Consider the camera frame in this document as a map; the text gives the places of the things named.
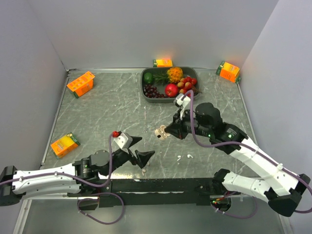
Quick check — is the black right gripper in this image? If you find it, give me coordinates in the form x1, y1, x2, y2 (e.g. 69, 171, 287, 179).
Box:
165, 108, 212, 139

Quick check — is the purple cable base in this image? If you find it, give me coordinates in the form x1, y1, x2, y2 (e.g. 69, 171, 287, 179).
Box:
77, 191, 125, 224
211, 192, 258, 219

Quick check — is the red apple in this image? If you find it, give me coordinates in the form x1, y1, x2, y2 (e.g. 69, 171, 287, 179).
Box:
165, 83, 178, 98

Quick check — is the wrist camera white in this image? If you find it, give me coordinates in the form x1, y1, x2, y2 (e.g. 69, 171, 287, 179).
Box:
112, 131, 133, 152
174, 94, 191, 120

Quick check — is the orange juice box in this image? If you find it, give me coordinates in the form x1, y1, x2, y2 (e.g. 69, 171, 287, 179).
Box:
215, 61, 241, 83
153, 59, 173, 67
67, 71, 95, 98
51, 132, 80, 159

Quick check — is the dark purple grape bunch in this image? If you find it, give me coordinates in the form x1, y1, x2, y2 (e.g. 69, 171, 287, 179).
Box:
143, 84, 168, 98

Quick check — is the orange juice box back centre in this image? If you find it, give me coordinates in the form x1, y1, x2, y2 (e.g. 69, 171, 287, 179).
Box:
153, 59, 173, 67

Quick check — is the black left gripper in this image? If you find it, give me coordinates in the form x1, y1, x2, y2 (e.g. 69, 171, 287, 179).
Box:
102, 136, 155, 176

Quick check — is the pink earbuds charging case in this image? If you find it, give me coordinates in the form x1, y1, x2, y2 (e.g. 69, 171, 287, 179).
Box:
154, 125, 170, 140

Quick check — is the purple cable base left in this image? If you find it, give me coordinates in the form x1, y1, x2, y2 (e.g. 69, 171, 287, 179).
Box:
77, 191, 125, 224

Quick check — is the orange juice box far left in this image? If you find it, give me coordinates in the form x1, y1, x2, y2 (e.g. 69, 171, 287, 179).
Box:
67, 71, 95, 98

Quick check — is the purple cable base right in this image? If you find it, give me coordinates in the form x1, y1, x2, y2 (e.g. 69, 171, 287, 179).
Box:
211, 192, 258, 219

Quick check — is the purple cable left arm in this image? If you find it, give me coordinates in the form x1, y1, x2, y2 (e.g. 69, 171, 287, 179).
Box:
0, 134, 116, 188

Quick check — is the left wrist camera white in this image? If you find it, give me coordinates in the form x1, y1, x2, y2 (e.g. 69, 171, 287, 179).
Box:
112, 131, 133, 152

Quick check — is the small pineapple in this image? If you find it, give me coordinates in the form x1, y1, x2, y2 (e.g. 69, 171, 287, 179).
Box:
153, 67, 184, 84

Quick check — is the green lime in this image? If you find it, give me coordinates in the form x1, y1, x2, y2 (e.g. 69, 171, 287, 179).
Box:
143, 73, 154, 84

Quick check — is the dark grey fruit tray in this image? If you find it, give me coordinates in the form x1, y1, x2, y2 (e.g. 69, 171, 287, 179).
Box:
140, 67, 200, 103

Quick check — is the orange juice box far right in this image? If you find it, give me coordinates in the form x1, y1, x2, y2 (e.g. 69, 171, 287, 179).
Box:
215, 61, 241, 83

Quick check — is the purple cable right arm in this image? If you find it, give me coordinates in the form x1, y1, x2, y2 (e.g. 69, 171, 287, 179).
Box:
182, 89, 312, 214

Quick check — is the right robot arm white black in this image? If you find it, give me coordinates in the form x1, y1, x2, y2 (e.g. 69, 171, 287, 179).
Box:
164, 98, 311, 217

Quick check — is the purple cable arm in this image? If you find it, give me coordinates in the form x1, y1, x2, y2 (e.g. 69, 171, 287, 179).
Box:
182, 89, 312, 214
0, 134, 116, 188

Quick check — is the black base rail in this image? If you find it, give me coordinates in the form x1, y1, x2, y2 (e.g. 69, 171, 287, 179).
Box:
67, 178, 229, 208

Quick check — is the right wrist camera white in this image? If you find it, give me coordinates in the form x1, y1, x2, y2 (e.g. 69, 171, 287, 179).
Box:
174, 94, 191, 120

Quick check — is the orange juice box near left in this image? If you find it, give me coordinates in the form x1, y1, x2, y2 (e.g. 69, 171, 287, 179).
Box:
51, 132, 80, 159

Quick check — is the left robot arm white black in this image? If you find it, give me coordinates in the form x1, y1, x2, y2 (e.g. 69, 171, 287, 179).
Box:
0, 132, 155, 207

